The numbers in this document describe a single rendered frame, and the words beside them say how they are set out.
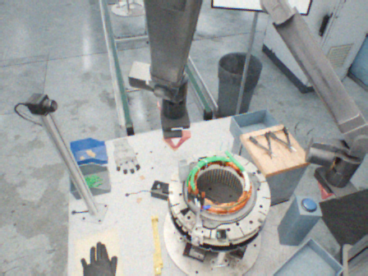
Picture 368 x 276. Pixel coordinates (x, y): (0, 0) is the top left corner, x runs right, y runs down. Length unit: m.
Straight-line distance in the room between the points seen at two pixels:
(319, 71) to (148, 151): 0.93
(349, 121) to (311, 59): 0.17
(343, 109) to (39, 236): 2.00
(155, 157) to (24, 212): 1.31
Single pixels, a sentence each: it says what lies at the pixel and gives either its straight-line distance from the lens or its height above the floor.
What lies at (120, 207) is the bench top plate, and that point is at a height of 0.78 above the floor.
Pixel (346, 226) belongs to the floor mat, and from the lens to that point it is 2.30.
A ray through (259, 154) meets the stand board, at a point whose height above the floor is 1.07.
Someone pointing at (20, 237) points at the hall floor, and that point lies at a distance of 2.28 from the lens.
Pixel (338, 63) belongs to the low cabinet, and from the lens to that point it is 3.25.
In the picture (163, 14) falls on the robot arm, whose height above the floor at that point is 1.72.
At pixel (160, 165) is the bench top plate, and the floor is 0.78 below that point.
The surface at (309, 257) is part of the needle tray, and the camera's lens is 0.92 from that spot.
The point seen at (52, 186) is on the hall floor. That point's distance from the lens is 2.41.
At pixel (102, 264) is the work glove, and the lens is 1.12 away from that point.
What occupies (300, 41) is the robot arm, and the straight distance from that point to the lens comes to 0.68.
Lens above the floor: 1.83
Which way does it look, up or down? 47 degrees down
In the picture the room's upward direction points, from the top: straight up
